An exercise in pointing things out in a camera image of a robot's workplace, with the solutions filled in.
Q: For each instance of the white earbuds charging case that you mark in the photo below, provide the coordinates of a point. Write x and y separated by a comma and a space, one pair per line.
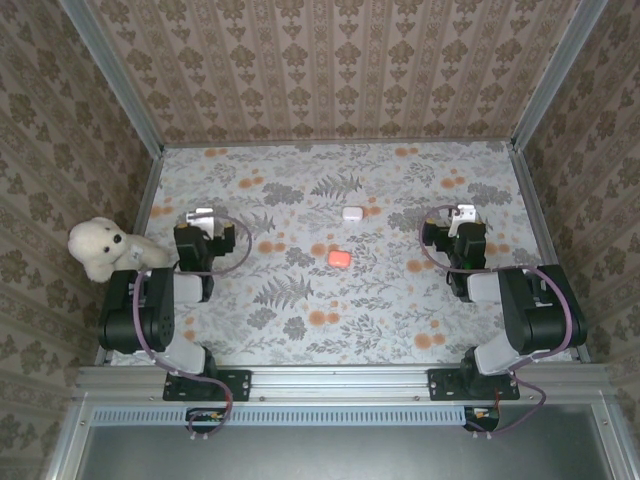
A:
351, 214

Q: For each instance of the pink earbuds charging case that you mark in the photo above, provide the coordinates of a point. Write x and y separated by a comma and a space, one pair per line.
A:
339, 258

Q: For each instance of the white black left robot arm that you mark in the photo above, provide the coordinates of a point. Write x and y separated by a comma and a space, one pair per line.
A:
150, 310

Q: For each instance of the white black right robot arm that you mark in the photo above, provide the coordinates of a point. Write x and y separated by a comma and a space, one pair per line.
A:
530, 310

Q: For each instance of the white teddy bear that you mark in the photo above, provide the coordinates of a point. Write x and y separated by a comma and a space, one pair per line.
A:
100, 245

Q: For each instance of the floral patterned table cover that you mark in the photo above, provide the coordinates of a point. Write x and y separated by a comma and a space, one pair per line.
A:
350, 320

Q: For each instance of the black connector board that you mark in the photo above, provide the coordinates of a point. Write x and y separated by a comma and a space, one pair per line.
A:
205, 419
482, 417

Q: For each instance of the grey metal panel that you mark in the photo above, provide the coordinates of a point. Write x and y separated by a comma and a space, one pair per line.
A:
325, 455

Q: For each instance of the aluminium side rail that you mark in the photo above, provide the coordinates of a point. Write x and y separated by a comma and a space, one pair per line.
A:
531, 200
147, 200

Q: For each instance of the long aluminium base rail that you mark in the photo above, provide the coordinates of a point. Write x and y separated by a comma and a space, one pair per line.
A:
340, 382

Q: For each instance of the aluminium corner post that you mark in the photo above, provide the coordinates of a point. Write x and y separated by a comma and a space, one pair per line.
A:
115, 75
556, 75

